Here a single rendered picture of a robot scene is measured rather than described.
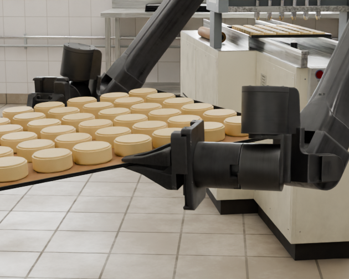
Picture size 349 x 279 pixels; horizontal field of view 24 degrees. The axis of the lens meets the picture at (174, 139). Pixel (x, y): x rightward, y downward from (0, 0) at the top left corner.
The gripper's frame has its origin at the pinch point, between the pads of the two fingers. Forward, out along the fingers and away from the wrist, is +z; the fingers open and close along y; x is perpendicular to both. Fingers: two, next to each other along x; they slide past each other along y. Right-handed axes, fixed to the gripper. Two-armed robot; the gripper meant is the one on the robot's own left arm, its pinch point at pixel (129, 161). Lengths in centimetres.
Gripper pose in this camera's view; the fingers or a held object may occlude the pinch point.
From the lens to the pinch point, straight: 102.7
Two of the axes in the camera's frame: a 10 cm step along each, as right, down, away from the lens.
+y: 0.3, 9.7, 2.2
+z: -9.6, -0.3, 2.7
